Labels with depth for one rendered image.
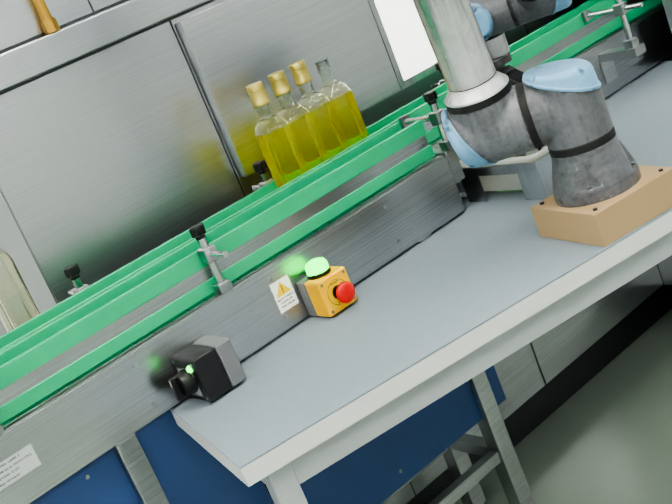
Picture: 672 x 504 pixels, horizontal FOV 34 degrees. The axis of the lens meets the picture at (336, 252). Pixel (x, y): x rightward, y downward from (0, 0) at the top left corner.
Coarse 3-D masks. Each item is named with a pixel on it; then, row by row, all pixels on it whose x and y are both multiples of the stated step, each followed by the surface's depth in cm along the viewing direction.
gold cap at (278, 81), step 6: (276, 72) 216; (282, 72) 215; (270, 78) 215; (276, 78) 215; (282, 78) 215; (276, 84) 215; (282, 84) 215; (288, 84) 216; (276, 90) 216; (282, 90) 215; (288, 90) 216; (276, 96) 216
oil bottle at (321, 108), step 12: (312, 96) 219; (324, 96) 220; (312, 108) 218; (324, 108) 220; (324, 120) 220; (336, 120) 222; (324, 132) 220; (336, 132) 222; (324, 144) 221; (336, 144) 222
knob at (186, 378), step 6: (180, 372) 182; (186, 372) 181; (174, 378) 181; (180, 378) 181; (186, 378) 181; (192, 378) 181; (174, 384) 181; (180, 384) 181; (186, 384) 180; (192, 384) 181; (174, 390) 181; (180, 390) 182; (186, 390) 181; (192, 390) 181; (180, 396) 182; (186, 396) 182
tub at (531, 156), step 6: (534, 150) 233; (540, 150) 213; (546, 150) 214; (528, 156) 213; (534, 156) 212; (540, 156) 213; (462, 162) 227; (498, 162) 219; (504, 162) 218; (510, 162) 216; (516, 162) 215; (522, 162) 215; (528, 162) 214
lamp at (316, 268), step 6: (318, 258) 198; (306, 264) 199; (312, 264) 197; (318, 264) 197; (324, 264) 197; (306, 270) 198; (312, 270) 197; (318, 270) 197; (324, 270) 197; (330, 270) 199; (312, 276) 198; (318, 276) 197
